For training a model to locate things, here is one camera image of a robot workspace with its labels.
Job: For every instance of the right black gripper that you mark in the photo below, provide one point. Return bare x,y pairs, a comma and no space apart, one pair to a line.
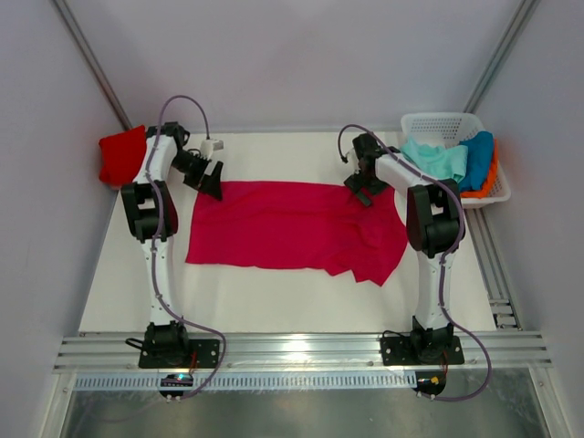
356,182

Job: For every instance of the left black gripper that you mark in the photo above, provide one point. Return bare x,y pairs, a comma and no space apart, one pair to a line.
212,185

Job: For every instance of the magenta t shirt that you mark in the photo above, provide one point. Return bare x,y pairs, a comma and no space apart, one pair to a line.
298,225

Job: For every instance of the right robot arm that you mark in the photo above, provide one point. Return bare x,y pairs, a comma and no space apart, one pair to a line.
434,228

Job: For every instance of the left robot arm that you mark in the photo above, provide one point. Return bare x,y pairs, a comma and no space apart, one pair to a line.
153,220

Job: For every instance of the mint green t shirt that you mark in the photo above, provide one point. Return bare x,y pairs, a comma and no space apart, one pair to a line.
438,161

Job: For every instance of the red folded t shirt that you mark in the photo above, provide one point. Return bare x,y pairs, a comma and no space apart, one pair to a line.
122,155

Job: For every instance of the white plastic basket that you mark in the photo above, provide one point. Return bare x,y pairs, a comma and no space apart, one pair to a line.
455,145

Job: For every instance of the orange t shirt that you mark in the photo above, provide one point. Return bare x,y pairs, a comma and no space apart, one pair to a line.
490,181

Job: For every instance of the blue t shirt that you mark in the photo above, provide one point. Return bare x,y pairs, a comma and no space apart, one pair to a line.
480,150

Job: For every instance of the left controller board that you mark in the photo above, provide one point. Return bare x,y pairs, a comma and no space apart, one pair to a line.
175,385

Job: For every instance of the controller board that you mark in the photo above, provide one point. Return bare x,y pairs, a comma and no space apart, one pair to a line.
175,385
430,383

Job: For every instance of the right controller board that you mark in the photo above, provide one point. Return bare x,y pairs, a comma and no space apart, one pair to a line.
430,383

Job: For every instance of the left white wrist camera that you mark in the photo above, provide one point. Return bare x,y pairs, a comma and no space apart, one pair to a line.
209,146

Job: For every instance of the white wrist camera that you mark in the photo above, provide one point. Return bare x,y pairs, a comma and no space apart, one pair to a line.
209,146
350,157

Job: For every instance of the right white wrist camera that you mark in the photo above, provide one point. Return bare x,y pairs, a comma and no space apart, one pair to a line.
350,157

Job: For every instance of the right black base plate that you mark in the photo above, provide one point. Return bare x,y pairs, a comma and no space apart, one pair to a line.
421,348

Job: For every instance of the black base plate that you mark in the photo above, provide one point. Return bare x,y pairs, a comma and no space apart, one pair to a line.
195,354
421,348

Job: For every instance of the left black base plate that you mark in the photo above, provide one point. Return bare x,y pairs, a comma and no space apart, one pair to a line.
195,354

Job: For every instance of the left corner frame post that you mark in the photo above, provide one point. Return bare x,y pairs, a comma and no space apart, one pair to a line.
71,24

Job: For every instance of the corner frame post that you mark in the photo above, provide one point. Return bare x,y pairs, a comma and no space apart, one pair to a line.
71,24
514,29

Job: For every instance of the slotted grey cable duct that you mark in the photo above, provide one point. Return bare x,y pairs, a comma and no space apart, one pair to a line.
254,381

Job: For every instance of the aluminium mounting rail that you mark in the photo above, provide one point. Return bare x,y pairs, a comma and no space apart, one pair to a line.
324,351

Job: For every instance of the right corner frame post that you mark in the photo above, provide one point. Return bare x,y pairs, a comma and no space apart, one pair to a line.
514,29

